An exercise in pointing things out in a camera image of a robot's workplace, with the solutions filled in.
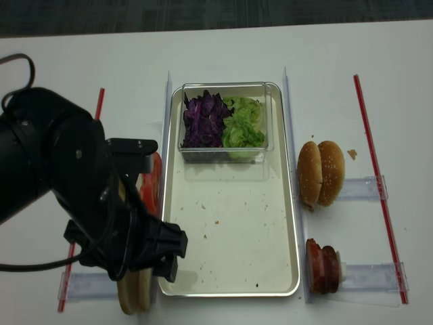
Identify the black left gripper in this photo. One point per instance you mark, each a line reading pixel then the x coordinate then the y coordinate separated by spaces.
pixel 115 231

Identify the pale bun bottom half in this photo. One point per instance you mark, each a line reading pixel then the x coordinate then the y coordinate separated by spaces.
pixel 145 289

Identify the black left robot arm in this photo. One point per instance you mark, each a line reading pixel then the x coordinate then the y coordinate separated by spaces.
pixel 49 144

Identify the green lettuce leaves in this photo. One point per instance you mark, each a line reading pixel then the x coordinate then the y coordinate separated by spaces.
pixel 244 127

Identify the dark brown meat patty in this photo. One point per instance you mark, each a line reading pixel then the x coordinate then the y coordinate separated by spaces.
pixel 332 270

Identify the bread crumb on table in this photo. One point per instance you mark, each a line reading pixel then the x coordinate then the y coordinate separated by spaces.
pixel 352 154

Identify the golden bun top half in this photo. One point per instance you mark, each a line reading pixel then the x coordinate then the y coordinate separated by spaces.
pixel 128 292

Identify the metal baking tray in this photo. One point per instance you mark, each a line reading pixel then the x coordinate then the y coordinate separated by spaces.
pixel 238 217

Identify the clear plastic salad container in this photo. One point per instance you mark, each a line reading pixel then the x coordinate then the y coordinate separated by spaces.
pixel 256 90

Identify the purple cabbage leaves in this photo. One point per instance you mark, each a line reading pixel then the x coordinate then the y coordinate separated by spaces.
pixel 204 121

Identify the white patty pusher block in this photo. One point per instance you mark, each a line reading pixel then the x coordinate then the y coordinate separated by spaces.
pixel 342 268

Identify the left red guide strip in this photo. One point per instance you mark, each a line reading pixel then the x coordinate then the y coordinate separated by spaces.
pixel 68 269

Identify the red guide strip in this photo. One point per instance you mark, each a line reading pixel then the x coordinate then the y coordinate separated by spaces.
pixel 68 269
pixel 400 274

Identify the right sesame bun half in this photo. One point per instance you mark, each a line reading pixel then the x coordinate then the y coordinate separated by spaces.
pixel 333 172

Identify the right red guide strip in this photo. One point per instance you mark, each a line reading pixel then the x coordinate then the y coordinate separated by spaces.
pixel 400 274

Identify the clear left bun holder rail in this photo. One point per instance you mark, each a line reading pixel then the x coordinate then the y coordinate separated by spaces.
pixel 79 286

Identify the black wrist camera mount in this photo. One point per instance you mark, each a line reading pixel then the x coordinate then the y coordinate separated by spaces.
pixel 133 157

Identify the left long clear rail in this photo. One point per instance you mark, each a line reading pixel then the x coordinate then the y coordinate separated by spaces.
pixel 164 145

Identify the long clear rail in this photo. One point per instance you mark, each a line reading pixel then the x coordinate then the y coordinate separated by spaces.
pixel 297 203
pixel 164 145

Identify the right long clear rail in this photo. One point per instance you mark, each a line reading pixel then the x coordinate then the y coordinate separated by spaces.
pixel 297 203

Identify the clear patty holder rail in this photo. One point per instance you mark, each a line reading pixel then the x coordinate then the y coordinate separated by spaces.
pixel 371 278

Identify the clear sesame bun holder rail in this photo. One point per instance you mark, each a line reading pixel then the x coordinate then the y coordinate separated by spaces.
pixel 364 189

